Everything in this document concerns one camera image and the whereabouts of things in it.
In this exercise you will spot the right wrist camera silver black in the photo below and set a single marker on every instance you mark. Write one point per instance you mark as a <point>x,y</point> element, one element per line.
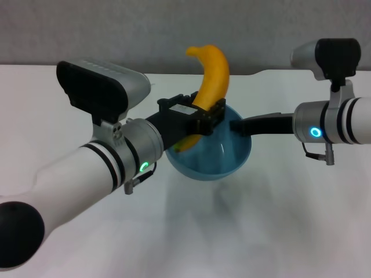
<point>333,58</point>

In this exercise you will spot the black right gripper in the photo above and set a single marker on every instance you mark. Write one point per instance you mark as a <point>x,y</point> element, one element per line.
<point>269,124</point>

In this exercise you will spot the yellow banana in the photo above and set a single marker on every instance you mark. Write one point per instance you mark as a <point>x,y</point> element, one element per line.
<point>213,75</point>

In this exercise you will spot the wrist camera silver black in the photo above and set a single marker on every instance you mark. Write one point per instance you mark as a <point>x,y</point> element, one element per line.
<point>333,58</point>
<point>98,87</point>

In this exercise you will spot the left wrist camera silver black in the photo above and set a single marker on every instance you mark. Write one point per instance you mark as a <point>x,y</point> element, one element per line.
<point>98,87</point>

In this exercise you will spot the blue bowl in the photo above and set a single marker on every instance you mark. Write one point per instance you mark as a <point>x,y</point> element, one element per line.
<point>214,162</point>

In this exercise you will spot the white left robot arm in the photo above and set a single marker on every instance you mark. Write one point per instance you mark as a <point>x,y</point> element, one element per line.
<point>72,179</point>

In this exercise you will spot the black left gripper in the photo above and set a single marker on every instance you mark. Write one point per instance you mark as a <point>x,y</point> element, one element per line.
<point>174,124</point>

